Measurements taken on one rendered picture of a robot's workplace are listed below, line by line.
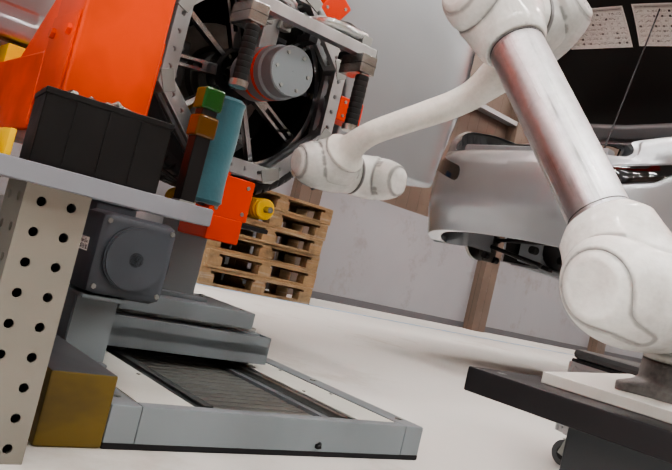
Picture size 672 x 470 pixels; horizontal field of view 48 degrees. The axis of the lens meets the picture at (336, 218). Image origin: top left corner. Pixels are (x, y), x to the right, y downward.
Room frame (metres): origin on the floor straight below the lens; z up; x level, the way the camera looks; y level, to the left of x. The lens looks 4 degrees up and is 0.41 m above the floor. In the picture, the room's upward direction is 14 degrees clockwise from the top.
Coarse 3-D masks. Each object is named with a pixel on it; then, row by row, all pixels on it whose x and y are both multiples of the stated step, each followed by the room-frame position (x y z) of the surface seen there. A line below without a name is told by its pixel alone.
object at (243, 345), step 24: (120, 312) 1.90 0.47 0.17; (144, 312) 1.96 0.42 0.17; (120, 336) 1.85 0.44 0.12; (144, 336) 1.89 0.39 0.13; (168, 336) 1.93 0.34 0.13; (192, 336) 1.97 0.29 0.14; (216, 336) 2.02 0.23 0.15; (240, 336) 2.06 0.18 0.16; (264, 336) 2.14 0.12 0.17; (240, 360) 2.07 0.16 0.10; (264, 360) 2.12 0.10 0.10
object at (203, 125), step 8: (192, 120) 1.31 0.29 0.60; (200, 120) 1.30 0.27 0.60; (208, 120) 1.31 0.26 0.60; (216, 120) 1.32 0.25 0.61; (192, 128) 1.31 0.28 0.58; (200, 128) 1.30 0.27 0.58; (208, 128) 1.31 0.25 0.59; (216, 128) 1.32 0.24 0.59; (200, 136) 1.30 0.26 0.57; (208, 136) 1.31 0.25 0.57
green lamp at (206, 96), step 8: (200, 88) 1.31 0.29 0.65; (208, 88) 1.30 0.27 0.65; (200, 96) 1.31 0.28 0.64; (208, 96) 1.30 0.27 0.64; (216, 96) 1.31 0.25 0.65; (224, 96) 1.32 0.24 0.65; (200, 104) 1.30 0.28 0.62; (208, 104) 1.30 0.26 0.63; (216, 104) 1.31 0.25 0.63; (216, 112) 1.32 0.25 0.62
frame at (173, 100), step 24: (192, 0) 1.80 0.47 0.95; (312, 0) 2.01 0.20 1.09; (168, 48) 1.79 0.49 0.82; (336, 48) 2.09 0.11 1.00; (168, 72) 1.80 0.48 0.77; (336, 72) 2.10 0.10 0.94; (168, 96) 1.81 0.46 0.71; (336, 96) 2.11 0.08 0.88; (168, 120) 1.88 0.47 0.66; (312, 120) 2.14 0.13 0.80; (240, 168) 1.96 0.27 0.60; (264, 168) 2.00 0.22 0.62; (288, 168) 2.05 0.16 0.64
